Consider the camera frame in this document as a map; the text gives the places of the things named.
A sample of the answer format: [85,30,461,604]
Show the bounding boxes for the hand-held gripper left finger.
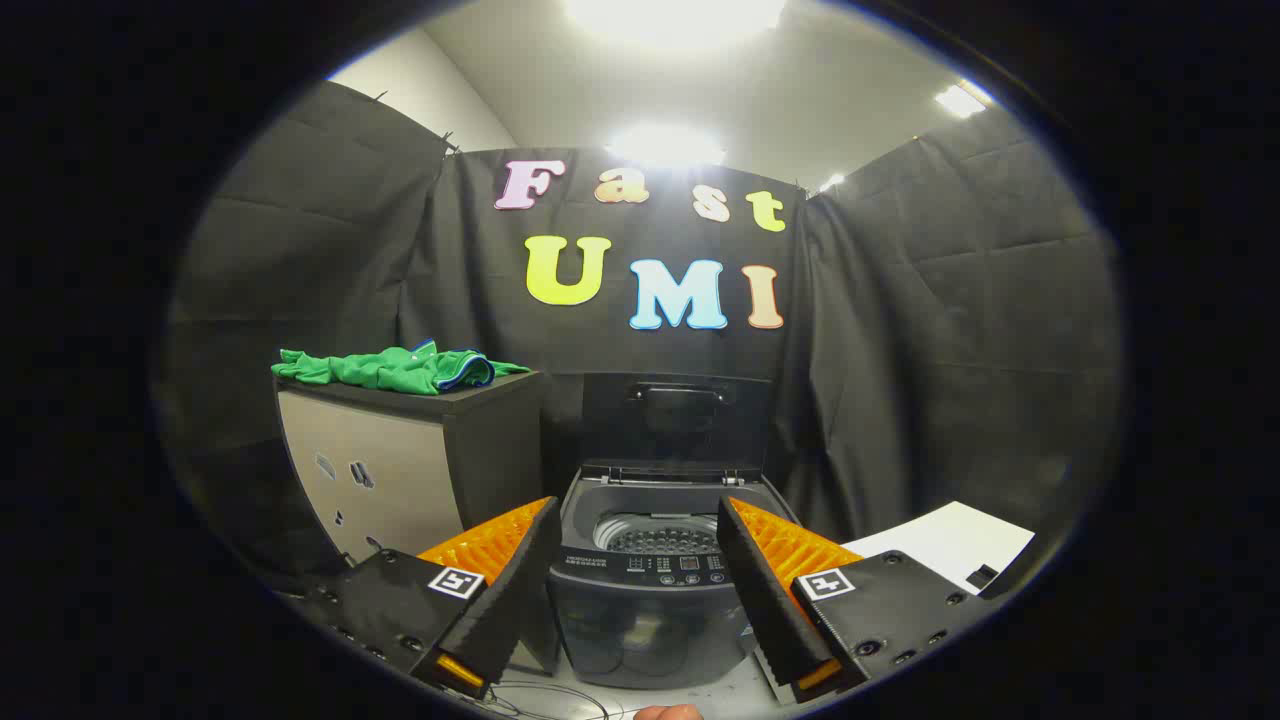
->
[300,497,563,701]

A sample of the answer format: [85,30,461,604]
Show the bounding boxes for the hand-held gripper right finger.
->
[716,497,996,706]

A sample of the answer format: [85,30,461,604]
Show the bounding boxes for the dark grey washing machine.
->
[548,465,801,691]

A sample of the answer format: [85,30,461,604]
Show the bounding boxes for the green polo shirt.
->
[272,340,533,396]

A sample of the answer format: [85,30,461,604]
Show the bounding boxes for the dark grey cabinet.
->
[272,370,549,566]

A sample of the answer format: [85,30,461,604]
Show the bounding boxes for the white flat board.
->
[840,501,1036,596]

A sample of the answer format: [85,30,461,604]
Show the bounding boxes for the black backdrop cloth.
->
[160,80,1126,601]

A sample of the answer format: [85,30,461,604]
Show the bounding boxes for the round ceiling light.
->
[607,125,726,166]

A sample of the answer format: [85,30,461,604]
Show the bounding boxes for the large ceiling light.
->
[565,0,786,46]

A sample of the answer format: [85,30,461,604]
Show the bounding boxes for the thin black cables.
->
[480,680,626,720]

